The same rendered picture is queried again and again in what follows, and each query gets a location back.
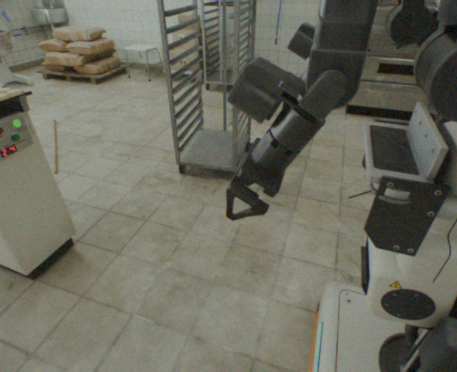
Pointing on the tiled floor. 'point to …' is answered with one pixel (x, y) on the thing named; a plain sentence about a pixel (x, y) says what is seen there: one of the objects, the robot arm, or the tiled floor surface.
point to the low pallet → (83, 74)
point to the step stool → (143, 58)
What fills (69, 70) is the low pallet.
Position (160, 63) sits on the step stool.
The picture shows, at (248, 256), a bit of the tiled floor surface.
